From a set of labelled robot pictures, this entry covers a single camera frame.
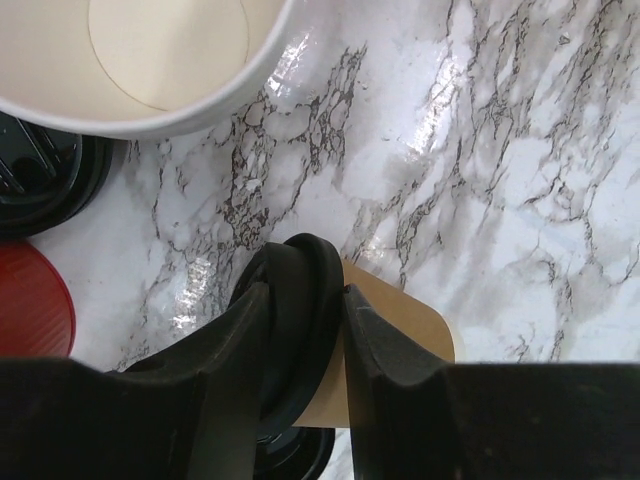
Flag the black lid near basket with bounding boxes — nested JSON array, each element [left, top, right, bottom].
[[1, 113, 115, 242]]

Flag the stack of paper cups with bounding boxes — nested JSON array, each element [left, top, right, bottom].
[[1, 1, 297, 140]]

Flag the brown paper coffee cup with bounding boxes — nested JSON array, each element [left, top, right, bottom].
[[295, 260, 466, 429]]

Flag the red straw holder cup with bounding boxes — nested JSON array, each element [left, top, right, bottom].
[[1, 241, 76, 357]]

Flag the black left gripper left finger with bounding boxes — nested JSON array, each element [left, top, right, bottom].
[[1, 283, 269, 479]]

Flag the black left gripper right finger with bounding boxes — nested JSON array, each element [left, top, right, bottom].
[[342, 283, 640, 480]]

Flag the black plastic cup lid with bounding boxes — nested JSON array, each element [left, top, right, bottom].
[[230, 233, 344, 436]]

